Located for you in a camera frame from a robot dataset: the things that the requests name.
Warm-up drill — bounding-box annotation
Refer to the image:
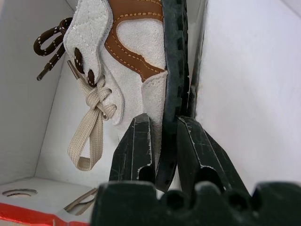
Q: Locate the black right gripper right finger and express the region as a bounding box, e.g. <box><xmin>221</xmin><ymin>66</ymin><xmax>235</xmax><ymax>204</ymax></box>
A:
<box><xmin>175</xmin><ymin>115</ymin><xmax>238</xmax><ymax>194</ymax></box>

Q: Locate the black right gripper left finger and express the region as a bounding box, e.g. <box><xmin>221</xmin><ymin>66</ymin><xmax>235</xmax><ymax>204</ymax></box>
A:
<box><xmin>108</xmin><ymin>113</ymin><xmax>158</xmax><ymax>184</ymax></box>

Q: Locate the beige suede shoe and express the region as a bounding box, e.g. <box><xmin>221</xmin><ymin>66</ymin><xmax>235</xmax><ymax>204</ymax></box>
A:
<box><xmin>33</xmin><ymin>0</ymin><xmax>203</xmax><ymax>192</ymax></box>

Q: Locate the white cardboard shoebox, red outside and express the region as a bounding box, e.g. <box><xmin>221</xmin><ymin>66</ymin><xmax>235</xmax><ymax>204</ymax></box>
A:
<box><xmin>0</xmin><ymin>0</ymin><xmax>301</xmax><ymax>226</ymax></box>

